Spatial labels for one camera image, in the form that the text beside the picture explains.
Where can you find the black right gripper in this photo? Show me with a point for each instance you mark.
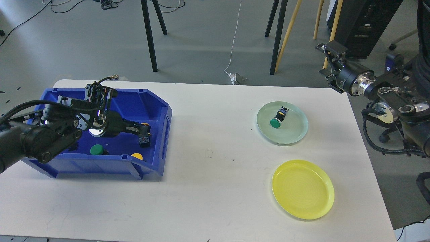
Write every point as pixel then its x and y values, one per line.
pixel 347 76

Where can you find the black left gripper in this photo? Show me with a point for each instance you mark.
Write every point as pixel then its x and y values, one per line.
pixel 115 125

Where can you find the yellow push button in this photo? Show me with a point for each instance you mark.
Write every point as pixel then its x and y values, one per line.
pixel 145 135
pixel 138 156

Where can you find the green push button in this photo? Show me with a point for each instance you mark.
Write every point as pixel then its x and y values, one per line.
pixel 279 117
pixel 98 149

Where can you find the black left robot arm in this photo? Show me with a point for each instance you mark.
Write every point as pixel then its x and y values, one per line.
pixel 42 129

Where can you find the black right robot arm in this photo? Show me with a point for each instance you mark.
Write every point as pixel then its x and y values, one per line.
pixel 398 99

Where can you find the yellow push button front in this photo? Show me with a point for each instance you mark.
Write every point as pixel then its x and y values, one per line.
pixel 138 156

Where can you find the green push button front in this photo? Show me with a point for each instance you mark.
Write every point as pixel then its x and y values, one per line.
pixel 98 149

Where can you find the light green plate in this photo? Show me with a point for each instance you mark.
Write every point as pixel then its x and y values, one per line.
pixel 293 128

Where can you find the yellow plate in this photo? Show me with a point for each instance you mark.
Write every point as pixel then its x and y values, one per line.
pixel 303 189

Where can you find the blue plastic bin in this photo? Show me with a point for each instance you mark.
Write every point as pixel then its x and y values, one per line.
pixel 139 105

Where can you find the black computer tower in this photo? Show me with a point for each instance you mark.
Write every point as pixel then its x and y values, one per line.
pixel 361 24

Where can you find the wooden pole middle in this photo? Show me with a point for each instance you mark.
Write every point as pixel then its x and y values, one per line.
pixel 318 18

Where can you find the wooden pole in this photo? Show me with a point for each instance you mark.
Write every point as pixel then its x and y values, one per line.
pixel 287 34
pixel 336 11
pixel 318 18

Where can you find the wooden pole right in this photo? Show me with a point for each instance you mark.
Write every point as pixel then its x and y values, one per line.
pixel 336 11

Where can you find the wooden pole left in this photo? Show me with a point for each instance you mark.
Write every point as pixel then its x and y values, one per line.
pixel 287 34

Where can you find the black stand leg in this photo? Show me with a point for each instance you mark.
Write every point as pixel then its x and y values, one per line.
pixel 279 6

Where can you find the black office chair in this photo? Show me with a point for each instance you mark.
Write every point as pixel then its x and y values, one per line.
pixel 399 38

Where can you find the white power adapter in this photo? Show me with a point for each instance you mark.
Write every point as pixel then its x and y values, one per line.
pixel 237 79

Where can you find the black tripod legs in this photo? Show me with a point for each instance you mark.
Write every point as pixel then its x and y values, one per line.
pixel 148 29

